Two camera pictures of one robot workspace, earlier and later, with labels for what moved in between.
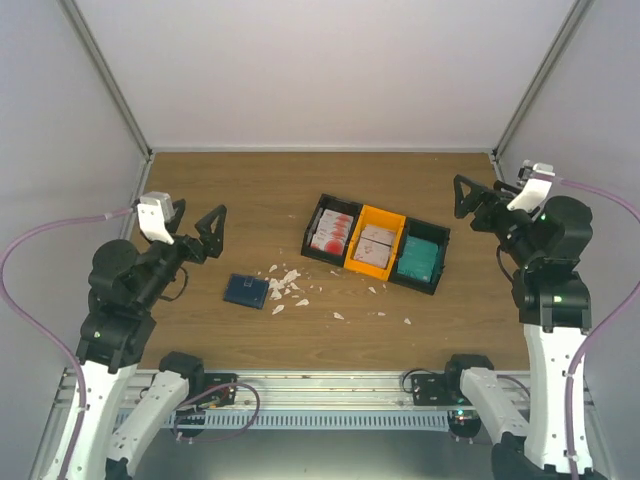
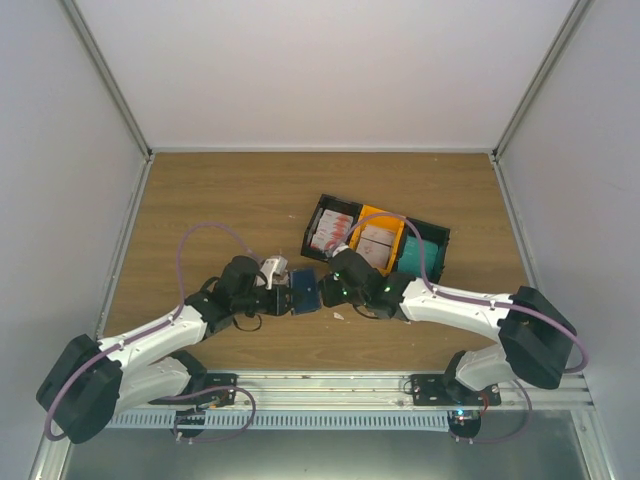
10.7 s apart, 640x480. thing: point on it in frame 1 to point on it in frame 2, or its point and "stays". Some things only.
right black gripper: [492, 200] to [330, 299]
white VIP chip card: [374, 246] stays
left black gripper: [213, 242] to [279, 306]
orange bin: [374, 216] stays
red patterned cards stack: [332, 232] stays
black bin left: [336, 205] stays
